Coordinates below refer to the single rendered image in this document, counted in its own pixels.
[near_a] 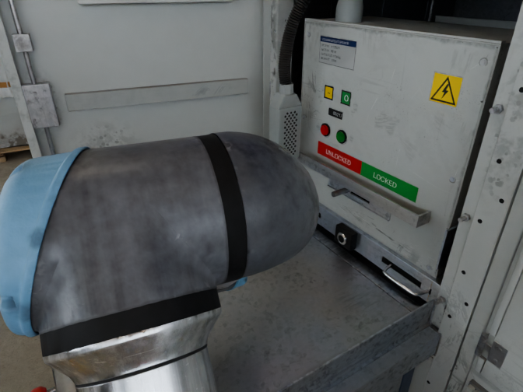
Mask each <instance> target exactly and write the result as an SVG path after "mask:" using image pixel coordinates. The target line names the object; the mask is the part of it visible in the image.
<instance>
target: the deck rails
mask: <svg viewBox="0 0 523 392"><path fill-rule="evenodd" d="M433 302H434V299H432V300H431V301H429V302H427V303H425V304H423V305H422V306H420V307H419V308H417V309H415V310H414V311H412V312H410V313H408V314H406V315H405V316H404V317H402V318H400V319H398V320H397V321H395V322H394V323H392V324H390V325H388V326H387V327H385V328H383V329H381V330H380V331H378V332H377V333H375V334H373V335H371V336H370V337H369V338H366V339H364V340H363V341H361V342H360V343H358V344H356V345H354V346H353V347H352V348H349V349H348V350H346V351H344V352H343V353H341V354H339V355H337V356H336V357H335V358H333V359H331V360H329V361H327V362H326V363H324V364H323V365H321V366H319V367H318V368H316V369H314V370H312V371H310V372H309V373H307V374H306V375H304V376H302V377H301V378H299V379H298V380H295V381H293V382H292V383H290V384H289V385H287V386H285V387H284V388H282V389H281V390H278V391H277V392H327V391H328V390H330V389H332V388H333V387H334V386H336V385H338V384H339V383H341V382H342V381H343V380H346V379H347V378H349V377H350V376H352V375H353V374H355V373H357V372H358V371H360V370H361V369H362V368H364V367H366V366H368V365H369V364H371V363H372V362H374V361H375V360H377V359H379V358H380V357H381V356H383V355H385V354H386V353H388V352H390V351H391V350H392V349H394V348H396V347H397V346H399V345H400V344H402V343H403V342H405V341H407V340H408V339H410V338H411V337H413V336H414V335H416V334H418V333H419V332H421V331H422V330H424V329H425V328H427V327H429V326H430V325H429V324H428V320H429V318H430V313H431V310H432V307H433Z"/></svg>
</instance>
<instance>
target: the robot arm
mask: <svg viewBox="0 0 523 392"><path fill-rule="evenodd" d="M318 216H319V200H318V193H317V190H316V187H315V185H314V181H313V180H312V178H311V175H310V174H309V173H308V171H307V170H306V168H305V167H304V166H303V164H302V163H301V162H300V161H299V159H298V158H297V157H295V156H294V155H293V154H292V153H291V152H289V151H288V150H286V149H284V148H283V147H282V146H281V145H279V144H277V143H276V142H274V141H271V140H269V139H267V138H263V137H262V136H258V135H253V134H249V133H243V132H235V131H224V132H217V133H211V134H209V135H200V136H192V137H186V138H174V139H167V140H161V141H154V142H142V143H135V144H129V145H116V146H110V147H103V148H96V149H91V148H89V147H87V146H85V147H78V148H77V149H74V150H73V151H72V152H65V153H60V154H55V155H50V156H41V157H37V158H33V159H29V160H27V161H25V162H24V163H21V164H20V165H18V166H17V167H16V168H15V169H14V170H13V171H12V173H11V174H10V176H9V178H8V180H7V181H6V182H5V184H4V186H3V188H2V192H1V194H0V311H1V314H2V317H3V320H4V321H5V324H6V325H7V327H8V328H9V330H10V331H11V332H12V333H14V334H17V335H26V336H27V337H31V338H32V337H34V336H37V335H40V344H41V351H42V356H43V360H44V363H45V364H47V365H49V366H50V367H52V368H54V369H56V370H57V371H59V372H60V373H63V374H65V375H66V376H68V377H69V378H70V379H71V380H72V382H73V383H74V384H75V389H76V392H217V389H216V382H215V379H214V375H213V371H212V365H211V361H210V358H209V351H208V347H207V342H208V336H209V334H210V332H211V330H212V328H213V327H214V325H215V323H216V321H217V320H218V318H219V315H220V314H221V313H222V309H221V305H220V301H219V295H218V292H223V291H230V290H233V289H235V288H236V287H239V286H242V285H244V284H245V283H246V282H247V277H248V276H251V275H255V274H257V273H260V272H262V271H266V270H268V269H270V268H274V267H275V266H277V265H279V264H281V263H283V262H285V261H287V260H289V259H290V258H292V257H294V256H295V255H296V254H298V253H299V252H301V251H302V249H304V248H305V246H306V245H307V244H308V243H309V241H310V240H311V237H312V236H313V235H314V231H315V229H316V226H317V224H318Z"/></svg>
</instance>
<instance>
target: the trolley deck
mask: <svg viewBox="0 0 523 392"><path fill-rule="evenodd" d="M218 295H219V301H220V305H221V309H222V313H221V314H220V315H219V318H218V320H217V321H216V323H215V325H214V327H213V328H212V330H211V332H210V334H209V336H208V342H207V347H208V351H209V358H210V361H211V365H212V371H213V375H214V379H215V382H216V389H217V392H277V391H278V390H281V389H282V388H284V387H285V386H287V385H289V384H290V383H292V382H293V381H295V380H298V379H299V378H301V377H302V376H304V375H306V374H307V373H309V372H310V371H312V370H314V369H316V368H318V367H319V366H321V365H323V364H324V363H326V362H327V361H329V360H331V359H333V358H335V357H336V356H337V355H339V354H341V353H343V352H344V351H346V350H348V349H349V348H352V347H353V346H354V345H356V344H358V343H360V342H361V341H363V340H364V339H366V338H369V337H370V336H371V335H373V334H375V333H377V332H378V331H380V330H381V329H383V328H385V327H387V326H388V325H390V324H392V323H394V322H395V321H397V320H398V319H400V318H402V317H404V316H405V315H406V314H408V313H410V311H409V310H407V309H406V308H405V307H404V306H403V305H401V304H400V303H398V302H397V301H396V300H394V299H393V298H392V297H390V296H389V295H388V294H387V293H386V292H384V291H383V290H382V289H380V288H379V287H377V286H376V285H375V284H374V283H373V282H371V281H370V280H369V279H367V278H366V277H365V276H363V275H362V274H360V273H359V272H358V271H357V270H356V269H355V268H353V267H352V266H350V265H349V264H347V263H346V262H345V261H344V260H343V259H342V258H340V257H339V256H338V255H336V254H335V253H333V252H332V251H331V250H329V249H328V248H327V247H326V246H325V245H323V244H322V243H320V242H319V241H318V240H316V239H315V238H314V237H311V240H310V241H309V243H308V244H307V245H306V246H305V248H304V249H302V251H301V252H299V253H298V254H296V255H295V256H294V257H292V258H290V259H289V260H287V261H285V262H283V263H281V264H279V265H277V266H275V267H274V268H270V269H268V270H266V271H262V272H260V273H257V274H255V275H251V276H248V277H247V282H246V283H245V284H244V285H242V286H239V287H236V288H235V289H233V290H230V291H223V292H218ZM440 336H441V333H439V334H438V333H437V332H436V331H435V330H434V329H433V328H431V327H430V326H429V327H427V328H425V329H424V330H422V331H421V332H419V333H418V334H416V335H414V336H413V337H411V338H410V339H408V340H407V341H405V342H403V343H402V344H400V345H399V346H397V347H396V348H394V349H392V350H391V351H390V352H388V353H386V354H385V355H383V356H381V357H380V358H379V359H377V360H375V361H374V362H372V363H371V364H369V365H368V366H366V367H364V368H362V369H361V370H360V371H358V372H357V373H355V374H353V375H352V376H350V377H349V378H347V379H346V380H343V381H342V382H341V383H339V384H338V385H336V386H334V387H333V388H332V389H330V390H328V391H327V392H380V391H382V390H383V389H384V388H385V387H387V386H389V385H390V384H392V383H393V382H395V381H396V380H397V379H399V378H400V377H401V376H403V375H405V374H406V373H407V372H408V371H410V370H411V369H413V368H415V367H416V366H418V365H419V364H420V363H421V362H423V361H425V360H426V359H428V358H429V357H431V356H432V355H433V354H434V353H435V351H436V348H437V344H438V341H439V338H440ZM52 372H53V377H54V384H55V389H56V392H76V389H75V384H74V383H73V382H72V380H71V379H70V378H69V377H68V376H66V375H65V374H63V373H60V372H59V371H57V370H56V369H54V368H52Z"/></svg>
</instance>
